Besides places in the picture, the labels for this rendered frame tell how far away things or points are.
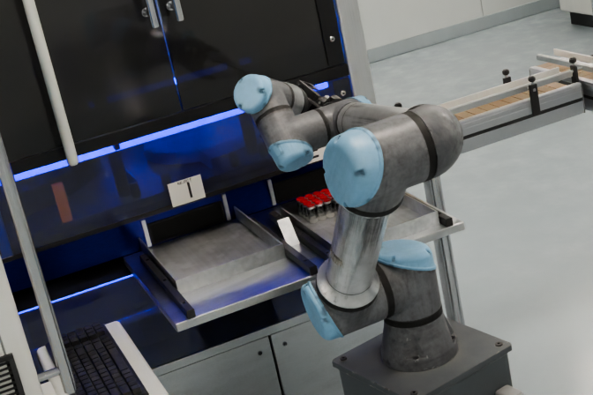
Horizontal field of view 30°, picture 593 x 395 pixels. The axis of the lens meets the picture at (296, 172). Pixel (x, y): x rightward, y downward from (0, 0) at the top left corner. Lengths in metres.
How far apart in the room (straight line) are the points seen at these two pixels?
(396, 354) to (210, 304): 0.46
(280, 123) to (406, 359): 0.51
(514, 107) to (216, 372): 1.10
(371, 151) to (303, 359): 1.33
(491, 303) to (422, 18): 4.26
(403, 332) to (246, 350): 0.82
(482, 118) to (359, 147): 1.45
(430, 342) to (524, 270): 2.23
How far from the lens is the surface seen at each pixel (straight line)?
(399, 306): 2.09
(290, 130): 2.07
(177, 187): 2.68
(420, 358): 2.14
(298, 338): 2.92
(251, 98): 2.09
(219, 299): 2.40
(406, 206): 2.68
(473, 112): 3.16
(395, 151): 1.70
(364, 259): 1.90
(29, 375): 2.15
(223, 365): 2.87
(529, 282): 4.24
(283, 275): 2.44
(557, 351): 3.77
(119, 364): 2.36
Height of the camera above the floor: 1.84
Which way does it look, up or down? 18 degrees down
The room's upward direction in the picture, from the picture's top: 12 degrees counter-clockwise
